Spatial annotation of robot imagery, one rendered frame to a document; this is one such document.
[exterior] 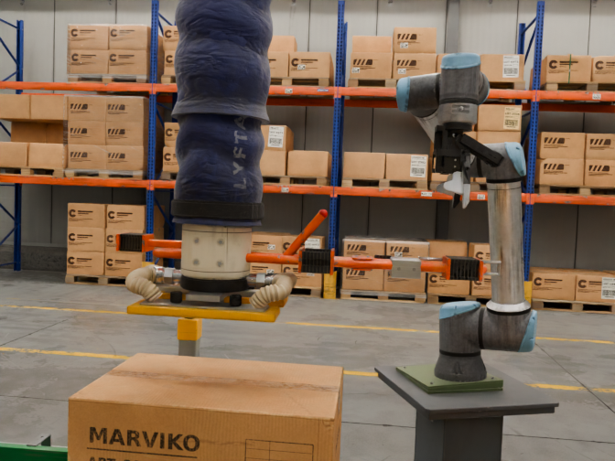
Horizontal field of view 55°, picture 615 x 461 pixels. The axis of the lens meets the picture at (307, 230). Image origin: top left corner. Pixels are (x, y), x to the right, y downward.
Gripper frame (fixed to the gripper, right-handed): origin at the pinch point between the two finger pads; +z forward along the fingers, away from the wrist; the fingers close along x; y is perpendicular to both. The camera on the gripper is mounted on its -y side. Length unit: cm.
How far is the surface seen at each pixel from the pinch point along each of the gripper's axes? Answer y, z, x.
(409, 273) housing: 12.0, 15.9, 3.8
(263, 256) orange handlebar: 47.2, 13.4, 4.2
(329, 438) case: 29, 50, 21
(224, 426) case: 52, 50, 20
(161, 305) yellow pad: 68, 25, 15
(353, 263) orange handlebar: 25.3, 14.1, 4.0
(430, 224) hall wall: -93, 27, -836
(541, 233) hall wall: -267, 34, -832
